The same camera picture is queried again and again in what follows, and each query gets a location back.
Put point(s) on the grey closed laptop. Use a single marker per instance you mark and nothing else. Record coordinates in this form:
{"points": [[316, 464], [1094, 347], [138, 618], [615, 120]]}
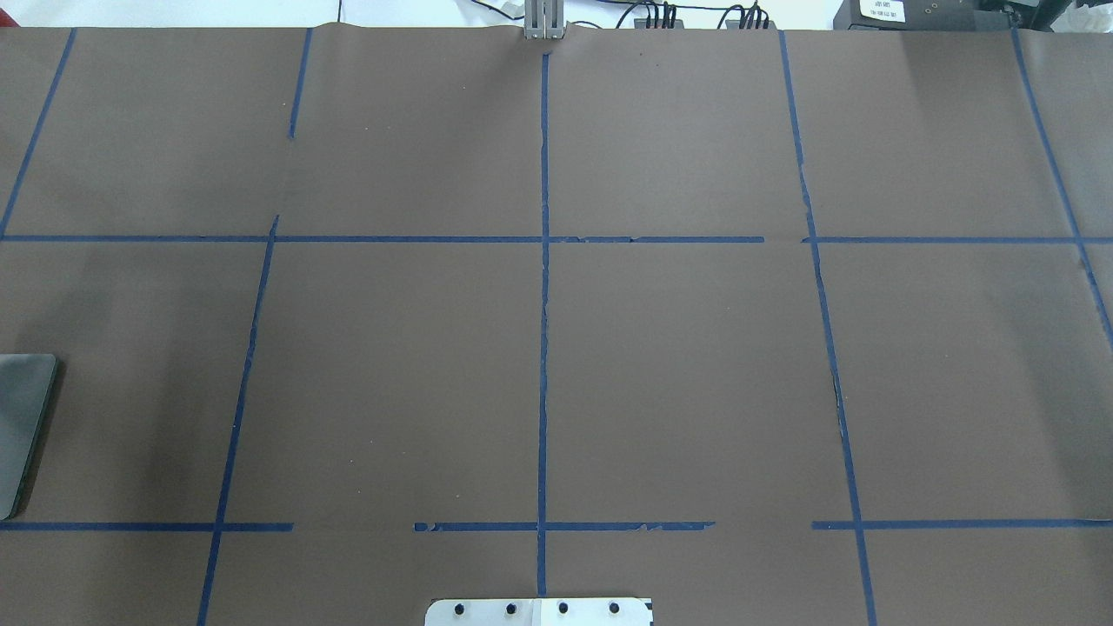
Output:
{"points": [[26, 389]]}

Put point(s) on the black labelled box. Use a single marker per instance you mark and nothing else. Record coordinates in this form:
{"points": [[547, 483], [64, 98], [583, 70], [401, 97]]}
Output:
{"points": [[959, 16]]}

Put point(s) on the grey aluminium camera post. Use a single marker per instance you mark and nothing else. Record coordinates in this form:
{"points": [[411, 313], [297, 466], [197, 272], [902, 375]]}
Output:
{"points": [[544, 19]]}

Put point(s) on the black cable connector left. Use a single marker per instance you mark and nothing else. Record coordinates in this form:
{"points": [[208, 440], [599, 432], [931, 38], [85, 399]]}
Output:
{"points": [[658, 16]]}

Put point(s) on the black cable connector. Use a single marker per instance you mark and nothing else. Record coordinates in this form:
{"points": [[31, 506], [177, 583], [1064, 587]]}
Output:
{"points": [[658, 16], [745, 17]]}

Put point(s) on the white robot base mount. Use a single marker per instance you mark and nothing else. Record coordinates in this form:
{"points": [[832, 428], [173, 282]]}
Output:
{"points": [[541, 611]]}

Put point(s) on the black cable connector right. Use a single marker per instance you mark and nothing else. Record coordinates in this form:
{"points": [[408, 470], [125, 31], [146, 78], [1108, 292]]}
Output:
{"points": [[745, 17]]}

